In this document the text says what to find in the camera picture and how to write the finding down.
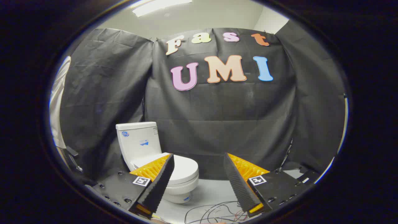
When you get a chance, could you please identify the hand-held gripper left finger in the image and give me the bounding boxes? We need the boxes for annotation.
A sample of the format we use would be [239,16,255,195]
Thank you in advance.
[86,153,175,220]

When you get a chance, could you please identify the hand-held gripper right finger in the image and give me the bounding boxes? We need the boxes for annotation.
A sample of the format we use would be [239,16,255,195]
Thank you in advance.
[223,152,313,218]

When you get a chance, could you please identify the white toilet lid black knob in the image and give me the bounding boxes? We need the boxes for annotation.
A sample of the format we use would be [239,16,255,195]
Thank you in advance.
[133,152,199,184]

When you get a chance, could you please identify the white ceramic toilet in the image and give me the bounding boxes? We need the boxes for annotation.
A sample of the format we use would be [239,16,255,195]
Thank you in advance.
[116,122,199,204]

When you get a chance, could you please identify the black backdrop cloth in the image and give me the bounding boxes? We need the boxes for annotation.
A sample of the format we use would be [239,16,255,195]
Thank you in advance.
[59,20,345,184]

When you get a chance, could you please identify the black flat panel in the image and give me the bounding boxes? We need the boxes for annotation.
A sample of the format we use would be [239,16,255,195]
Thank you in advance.
[297,170,321,184]

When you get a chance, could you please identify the black stand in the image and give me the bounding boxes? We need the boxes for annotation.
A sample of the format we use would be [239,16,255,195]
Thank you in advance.
[61,146,83,173]

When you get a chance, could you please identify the white hanging cloth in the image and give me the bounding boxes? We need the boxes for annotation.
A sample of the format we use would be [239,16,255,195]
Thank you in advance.
[49,56,71,148]

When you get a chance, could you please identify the tangle of floor cables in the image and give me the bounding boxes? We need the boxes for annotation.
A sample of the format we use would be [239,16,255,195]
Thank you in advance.
[184,201,249,224]

